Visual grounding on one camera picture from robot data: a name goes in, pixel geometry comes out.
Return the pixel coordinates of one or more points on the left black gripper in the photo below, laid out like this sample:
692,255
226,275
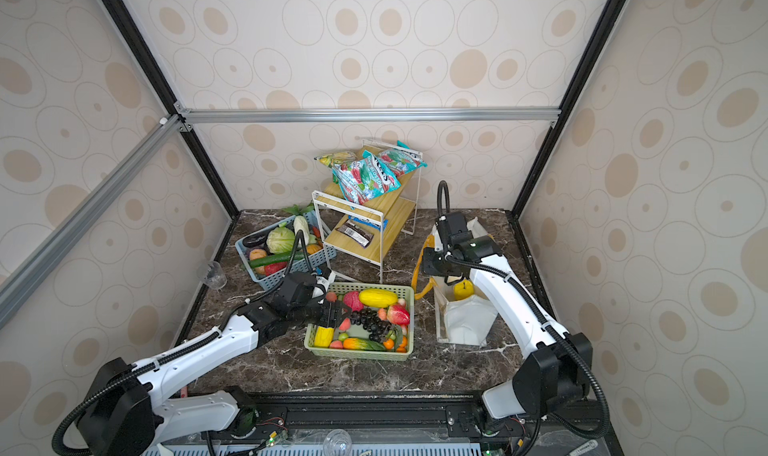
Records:
336,308

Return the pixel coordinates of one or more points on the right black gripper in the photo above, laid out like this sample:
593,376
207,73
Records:
428,267

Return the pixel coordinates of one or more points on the green plastic fruit basket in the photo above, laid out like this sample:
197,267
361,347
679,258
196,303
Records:
401,343

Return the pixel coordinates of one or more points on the white grocery tote bag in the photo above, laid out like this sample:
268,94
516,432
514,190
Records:
466,322

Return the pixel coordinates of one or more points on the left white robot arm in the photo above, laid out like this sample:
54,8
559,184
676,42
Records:
131,407

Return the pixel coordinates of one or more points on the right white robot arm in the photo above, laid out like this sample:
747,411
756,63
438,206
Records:
556,370

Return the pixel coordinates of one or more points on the teal pink snack bag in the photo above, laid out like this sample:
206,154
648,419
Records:
400,161

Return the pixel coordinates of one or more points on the yellow green snack bag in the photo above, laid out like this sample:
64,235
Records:
337,158

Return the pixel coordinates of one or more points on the red pepper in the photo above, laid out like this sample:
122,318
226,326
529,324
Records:
274,268

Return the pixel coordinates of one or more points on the green cucumber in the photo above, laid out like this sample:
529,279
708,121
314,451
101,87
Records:
275,259

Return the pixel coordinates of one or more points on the peach colored fruit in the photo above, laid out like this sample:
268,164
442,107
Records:
257,253

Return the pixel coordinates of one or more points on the green cabbage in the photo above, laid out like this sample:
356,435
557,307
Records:
280,240

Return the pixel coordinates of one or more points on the dark eggplant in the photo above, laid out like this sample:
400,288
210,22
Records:
254,240

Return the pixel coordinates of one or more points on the green orange papaya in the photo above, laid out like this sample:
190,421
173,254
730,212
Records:
358,344

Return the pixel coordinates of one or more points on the white radish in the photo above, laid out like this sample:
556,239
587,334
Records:
301,225

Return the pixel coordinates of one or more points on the dark grape bunch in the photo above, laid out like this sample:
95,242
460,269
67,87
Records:
378,329

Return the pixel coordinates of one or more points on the blue snack packet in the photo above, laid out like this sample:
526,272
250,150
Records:
376,225

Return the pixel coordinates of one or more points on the clear plastic cup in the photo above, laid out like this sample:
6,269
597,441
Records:
211,275

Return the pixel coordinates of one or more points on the leafy green vegetable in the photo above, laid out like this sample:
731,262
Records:
298,210

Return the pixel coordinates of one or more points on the dark snack bar packet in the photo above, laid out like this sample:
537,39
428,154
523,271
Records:
355,233

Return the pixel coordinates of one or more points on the white wire wooden shelf rack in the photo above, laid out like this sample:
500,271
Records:
397,207

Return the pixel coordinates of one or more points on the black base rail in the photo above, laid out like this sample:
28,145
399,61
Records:
390,423

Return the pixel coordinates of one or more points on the horizontal aluminium frame bar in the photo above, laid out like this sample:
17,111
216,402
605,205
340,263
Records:
358,116

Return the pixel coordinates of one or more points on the diagonal aluminium frame bar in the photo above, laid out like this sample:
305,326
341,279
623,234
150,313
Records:
33,271

